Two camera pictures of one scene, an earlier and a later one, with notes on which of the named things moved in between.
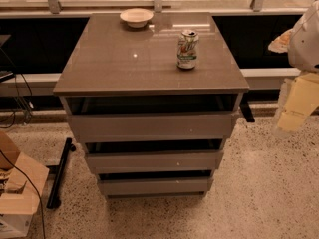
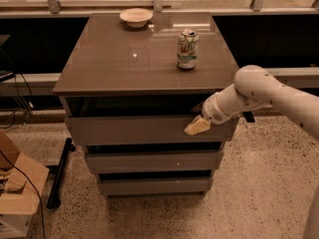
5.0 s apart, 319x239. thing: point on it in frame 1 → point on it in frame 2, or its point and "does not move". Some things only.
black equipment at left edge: (7, 58) does not move
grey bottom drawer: (157, 186) does not move
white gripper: (305, 47) → (212, 112)
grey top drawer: (154, 126) does not move
